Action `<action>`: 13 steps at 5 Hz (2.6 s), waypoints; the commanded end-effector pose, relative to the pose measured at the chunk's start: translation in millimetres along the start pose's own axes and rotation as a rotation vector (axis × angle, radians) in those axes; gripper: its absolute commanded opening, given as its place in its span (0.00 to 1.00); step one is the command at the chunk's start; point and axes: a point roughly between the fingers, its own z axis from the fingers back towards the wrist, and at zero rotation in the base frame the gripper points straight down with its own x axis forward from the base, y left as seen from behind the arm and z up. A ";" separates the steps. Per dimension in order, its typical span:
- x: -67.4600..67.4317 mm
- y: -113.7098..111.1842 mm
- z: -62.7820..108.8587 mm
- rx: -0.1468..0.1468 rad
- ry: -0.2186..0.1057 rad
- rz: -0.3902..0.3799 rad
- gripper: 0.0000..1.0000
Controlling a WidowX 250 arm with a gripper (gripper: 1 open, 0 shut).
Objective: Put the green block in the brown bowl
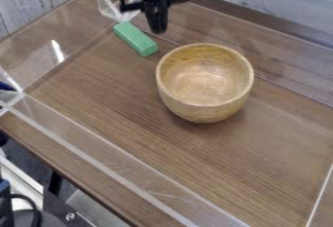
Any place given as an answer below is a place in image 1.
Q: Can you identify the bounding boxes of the green rectangular block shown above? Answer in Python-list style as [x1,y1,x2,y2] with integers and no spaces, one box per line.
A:
[114,21,159,57]

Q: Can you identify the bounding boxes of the light brown wooden bowl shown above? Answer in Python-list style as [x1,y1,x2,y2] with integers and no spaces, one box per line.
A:
[157,43,256,123]

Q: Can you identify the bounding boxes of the black table leg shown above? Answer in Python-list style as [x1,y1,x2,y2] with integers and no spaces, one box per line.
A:
[48,171,63,196]

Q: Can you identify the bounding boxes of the clear acrylic tray enclosure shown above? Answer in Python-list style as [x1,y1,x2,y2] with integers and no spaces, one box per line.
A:
[0,0,333,227]

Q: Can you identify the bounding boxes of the grey metal base plate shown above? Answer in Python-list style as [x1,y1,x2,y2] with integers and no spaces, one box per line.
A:
[43,190,130,227]

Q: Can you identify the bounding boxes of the black cable loop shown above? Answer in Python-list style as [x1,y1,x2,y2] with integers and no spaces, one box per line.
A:
[0,193,43,227]

